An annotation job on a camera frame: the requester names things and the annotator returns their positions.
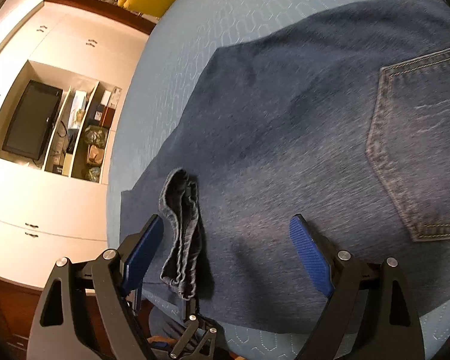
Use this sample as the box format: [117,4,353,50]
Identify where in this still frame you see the dark blue denim jeans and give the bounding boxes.
[121,0,450,333]

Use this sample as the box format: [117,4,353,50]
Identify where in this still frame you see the brown handbag on shelf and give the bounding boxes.
[87,145,105,167]

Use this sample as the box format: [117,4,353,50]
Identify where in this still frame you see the black flat-screen television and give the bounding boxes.
[2,80,63,160]

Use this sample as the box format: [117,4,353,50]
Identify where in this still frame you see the white built-in wardrobe unit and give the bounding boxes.
[0,0,148,288]

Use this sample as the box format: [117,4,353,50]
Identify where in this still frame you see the blue quilted bed mattress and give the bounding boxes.
[108,0,450,359]

